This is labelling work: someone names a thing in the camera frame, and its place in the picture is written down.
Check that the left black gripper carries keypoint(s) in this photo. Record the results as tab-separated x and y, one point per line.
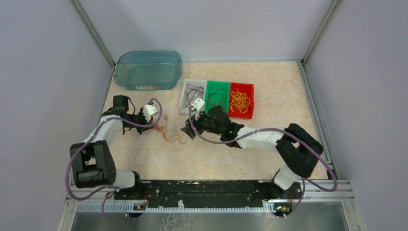
142	129

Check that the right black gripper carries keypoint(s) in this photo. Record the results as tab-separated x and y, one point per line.
188	128

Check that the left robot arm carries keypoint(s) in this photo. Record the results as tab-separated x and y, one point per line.
92	163

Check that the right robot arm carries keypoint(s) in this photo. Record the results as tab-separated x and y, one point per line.
298	149

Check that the white plastic bin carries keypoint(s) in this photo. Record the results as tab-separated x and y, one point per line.
192	89

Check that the green plastic bin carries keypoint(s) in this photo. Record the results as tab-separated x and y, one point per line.
217	94

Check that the blue transparent plastic tub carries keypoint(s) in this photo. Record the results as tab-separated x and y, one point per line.
148	70

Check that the red plastic bin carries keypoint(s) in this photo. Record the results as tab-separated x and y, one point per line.
241	100

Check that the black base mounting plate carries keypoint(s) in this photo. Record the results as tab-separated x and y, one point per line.
208	193

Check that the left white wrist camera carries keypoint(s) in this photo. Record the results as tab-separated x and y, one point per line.
149	111

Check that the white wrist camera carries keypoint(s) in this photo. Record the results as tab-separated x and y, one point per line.
197	107
149	111

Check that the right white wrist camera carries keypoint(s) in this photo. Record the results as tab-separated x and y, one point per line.
197	107

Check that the white slotted cable duct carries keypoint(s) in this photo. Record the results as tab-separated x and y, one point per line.
129	207

